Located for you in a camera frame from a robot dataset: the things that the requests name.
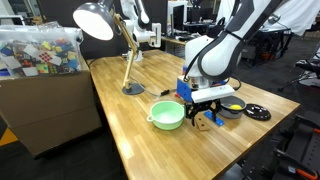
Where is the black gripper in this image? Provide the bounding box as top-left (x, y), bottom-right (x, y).
top-left (185, 99), bottom-right (221, 126)

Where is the brown wooden block with holes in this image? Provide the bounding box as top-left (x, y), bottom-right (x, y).
top-left (195, 117), bottom-right (209, 131)

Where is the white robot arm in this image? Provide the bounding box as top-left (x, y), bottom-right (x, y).
top-left (183, 0), bottom-right (284, 125)

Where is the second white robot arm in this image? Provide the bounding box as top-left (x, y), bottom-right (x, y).
top-left (120, 0), bottom-right (161, 61)

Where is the green bowl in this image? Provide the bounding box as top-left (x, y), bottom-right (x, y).
top-left (146, 101), bottom-right (185, 130)

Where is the blue plastic strip with holes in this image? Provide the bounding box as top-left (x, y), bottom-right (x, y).
top-left (204, 111), bottom-right (224, 126)

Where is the grey pot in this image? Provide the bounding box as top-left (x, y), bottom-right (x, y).
top-left (219, 96), bottom-right (246, 119)

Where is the blue wooden toy toolbox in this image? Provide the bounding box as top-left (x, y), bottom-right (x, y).
top-left (176, 76), bottom-right (235, 103)

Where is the yellow lemon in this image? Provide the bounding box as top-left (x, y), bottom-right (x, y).
top-left (229, 104), bottom-right (242, 110)

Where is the black pot lid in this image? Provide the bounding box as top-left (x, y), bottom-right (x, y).
top-left (243, 103), bottom-right (271, 121)

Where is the black breadboard cart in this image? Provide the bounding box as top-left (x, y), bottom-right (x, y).
top-left (238, 111), bottom-right (320, 180)

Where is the wooden desk lamp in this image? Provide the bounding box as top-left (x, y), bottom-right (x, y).
top-left (72, 1), bottom-right (146, 96)

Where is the cardboard box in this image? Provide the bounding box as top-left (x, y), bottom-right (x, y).
top-left (0, 66), bottom-right (101, 156)

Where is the clear box of rubik cubes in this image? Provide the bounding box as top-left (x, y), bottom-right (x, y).
top-left (0, 23), bottom-right (83, 77)

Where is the grey cable on table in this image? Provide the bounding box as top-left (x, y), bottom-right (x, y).
top-left (129, 76), bottom-right (178, 98)

